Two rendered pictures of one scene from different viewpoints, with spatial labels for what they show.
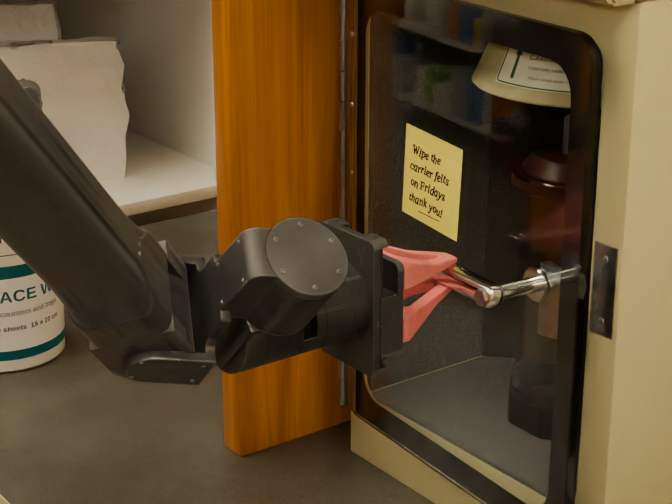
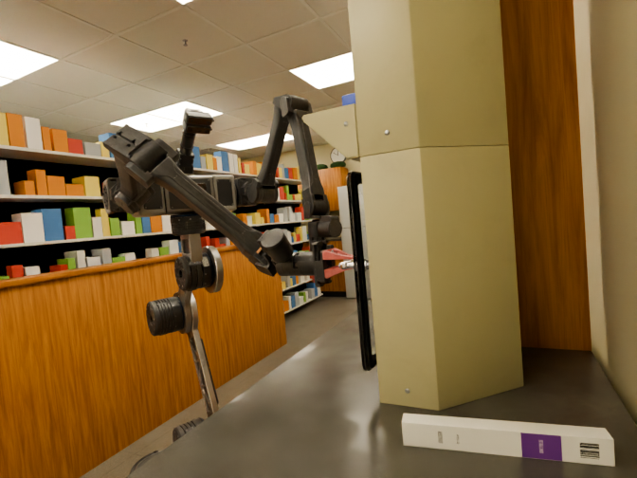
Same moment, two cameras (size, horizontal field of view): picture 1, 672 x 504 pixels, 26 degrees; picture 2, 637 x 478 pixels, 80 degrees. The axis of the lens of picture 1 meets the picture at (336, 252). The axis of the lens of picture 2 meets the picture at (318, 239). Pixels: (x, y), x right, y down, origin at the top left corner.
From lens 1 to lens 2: 1.01 m
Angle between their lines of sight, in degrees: 63
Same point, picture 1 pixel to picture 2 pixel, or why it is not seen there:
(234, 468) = not seen: hidden behind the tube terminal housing
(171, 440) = not seen: hidden behind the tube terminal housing
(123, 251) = (232, 229)
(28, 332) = not seen: hidden behind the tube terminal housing
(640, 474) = (394, 351)
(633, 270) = (374, 259)
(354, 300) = (309, 260)
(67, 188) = (206, 209)
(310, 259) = (271, 238)
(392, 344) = (319, 277)
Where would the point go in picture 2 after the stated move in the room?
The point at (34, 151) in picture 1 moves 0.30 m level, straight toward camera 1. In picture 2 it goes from (191, 197) to (36, 202)
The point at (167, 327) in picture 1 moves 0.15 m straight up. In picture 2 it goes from (252, 254) to (246, 193)
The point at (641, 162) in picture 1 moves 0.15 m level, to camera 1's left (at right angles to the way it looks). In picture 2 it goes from (371, 216) to (331, 220)
